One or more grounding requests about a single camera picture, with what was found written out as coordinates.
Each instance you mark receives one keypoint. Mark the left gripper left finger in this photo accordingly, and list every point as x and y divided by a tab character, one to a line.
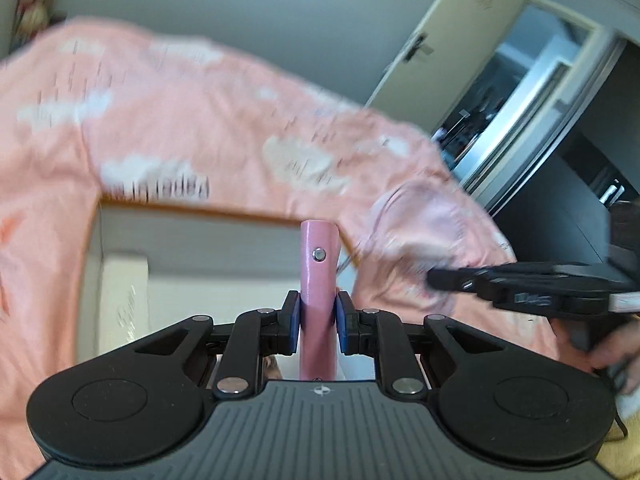
254	336

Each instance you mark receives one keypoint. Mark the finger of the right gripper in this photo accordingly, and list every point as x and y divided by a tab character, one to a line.
461	279

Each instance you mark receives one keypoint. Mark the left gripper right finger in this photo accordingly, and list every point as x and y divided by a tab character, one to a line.
381	336

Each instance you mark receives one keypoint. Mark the pink fabric pouch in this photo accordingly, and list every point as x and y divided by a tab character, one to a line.
425	239

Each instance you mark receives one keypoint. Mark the pink wallet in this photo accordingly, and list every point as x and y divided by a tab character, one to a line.
318	263

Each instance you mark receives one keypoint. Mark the person's right hand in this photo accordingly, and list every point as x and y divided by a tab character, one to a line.
594	339

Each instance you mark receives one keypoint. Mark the orange cardboard box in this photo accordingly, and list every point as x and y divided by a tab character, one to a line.
200	262

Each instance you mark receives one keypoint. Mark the small white box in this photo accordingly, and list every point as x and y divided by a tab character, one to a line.
124	313

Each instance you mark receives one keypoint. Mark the white room door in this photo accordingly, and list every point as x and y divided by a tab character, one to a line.
443	56

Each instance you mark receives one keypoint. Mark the pink printed bed quilt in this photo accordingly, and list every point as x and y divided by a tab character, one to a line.
103	108

